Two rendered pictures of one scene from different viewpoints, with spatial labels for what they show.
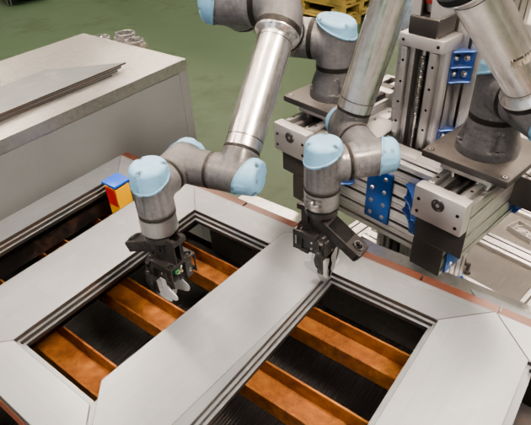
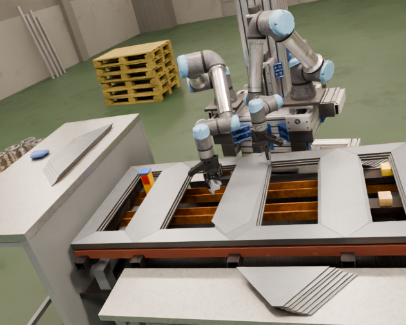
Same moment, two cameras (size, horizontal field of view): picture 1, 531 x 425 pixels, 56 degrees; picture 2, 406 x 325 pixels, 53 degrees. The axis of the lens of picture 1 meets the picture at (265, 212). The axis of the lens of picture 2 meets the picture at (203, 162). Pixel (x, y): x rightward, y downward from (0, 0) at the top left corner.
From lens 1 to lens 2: 1.18 m
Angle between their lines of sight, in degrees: 19
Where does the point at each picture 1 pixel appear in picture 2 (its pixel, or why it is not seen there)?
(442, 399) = (337, 173)
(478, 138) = (300, 91)
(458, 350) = (333, 161)
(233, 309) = (241, 185)
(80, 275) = (164, 204)
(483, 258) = not seen: hidden behind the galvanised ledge
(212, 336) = (241, 194)
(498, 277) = not seen: hidden behind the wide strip
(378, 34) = (257, 59)
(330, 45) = not seen: hidden behind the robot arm
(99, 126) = (118, 153)
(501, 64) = (302, 56)
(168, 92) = (137, 131)
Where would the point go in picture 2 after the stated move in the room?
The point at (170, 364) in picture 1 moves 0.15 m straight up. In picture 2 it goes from (234, 206) to (227, 178)
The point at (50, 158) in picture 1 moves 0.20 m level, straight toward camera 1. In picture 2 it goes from (106, 172) to (129, 178)
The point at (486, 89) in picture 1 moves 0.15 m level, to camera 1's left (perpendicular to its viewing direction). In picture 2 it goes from (296, 71) to (274, 79)
